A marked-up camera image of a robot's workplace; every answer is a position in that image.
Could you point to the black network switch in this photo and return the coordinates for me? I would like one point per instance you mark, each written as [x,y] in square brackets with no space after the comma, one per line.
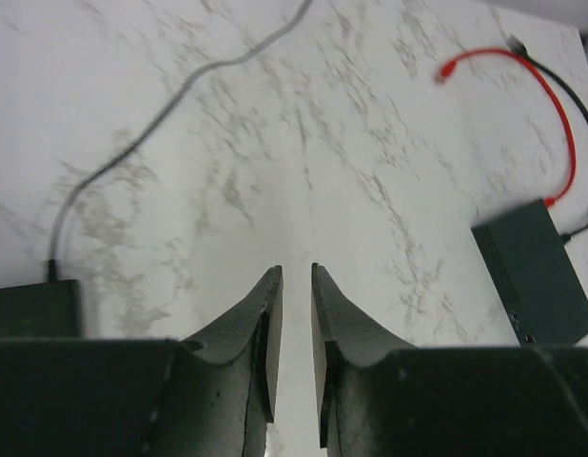
[533,276]

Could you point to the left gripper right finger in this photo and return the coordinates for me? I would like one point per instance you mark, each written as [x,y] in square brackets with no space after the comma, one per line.
[344,336]

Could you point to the black power adapter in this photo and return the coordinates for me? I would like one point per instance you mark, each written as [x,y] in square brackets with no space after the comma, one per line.
[44,310]

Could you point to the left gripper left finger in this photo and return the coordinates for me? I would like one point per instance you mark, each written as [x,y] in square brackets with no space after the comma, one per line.
[220,386]

